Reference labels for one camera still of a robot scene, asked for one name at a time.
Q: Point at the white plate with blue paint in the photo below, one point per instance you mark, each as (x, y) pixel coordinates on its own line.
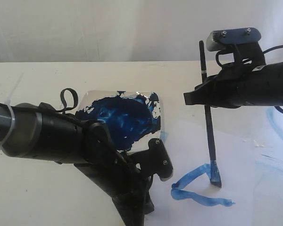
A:
(133, 118)

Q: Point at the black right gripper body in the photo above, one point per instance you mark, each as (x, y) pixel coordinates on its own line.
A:
(231, 88)

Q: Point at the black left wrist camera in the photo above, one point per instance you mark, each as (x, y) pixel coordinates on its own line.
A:
(155, 160)

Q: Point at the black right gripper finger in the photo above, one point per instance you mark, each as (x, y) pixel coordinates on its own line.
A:
(197, 98)
(206, 88)

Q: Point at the black paintbrush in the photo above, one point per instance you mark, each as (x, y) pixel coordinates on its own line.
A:
(215, 178)

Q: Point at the white paper sheet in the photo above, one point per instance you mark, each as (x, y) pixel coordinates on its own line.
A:
(245, 138)

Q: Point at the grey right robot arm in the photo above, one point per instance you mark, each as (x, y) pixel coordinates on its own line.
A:
(265, 85)

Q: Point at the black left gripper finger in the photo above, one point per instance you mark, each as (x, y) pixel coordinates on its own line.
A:
(132, 208)

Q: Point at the blue tape piece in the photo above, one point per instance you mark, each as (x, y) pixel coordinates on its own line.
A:
(163, 136)

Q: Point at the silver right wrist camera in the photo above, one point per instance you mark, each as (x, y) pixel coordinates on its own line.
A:
(221, 39)

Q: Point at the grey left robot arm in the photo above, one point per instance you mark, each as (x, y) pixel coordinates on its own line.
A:
(36, 132)

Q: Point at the white zip tie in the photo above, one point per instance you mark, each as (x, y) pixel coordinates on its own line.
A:
(8, 121)

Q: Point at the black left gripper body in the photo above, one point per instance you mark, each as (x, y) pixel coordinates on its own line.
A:
(111, 171)

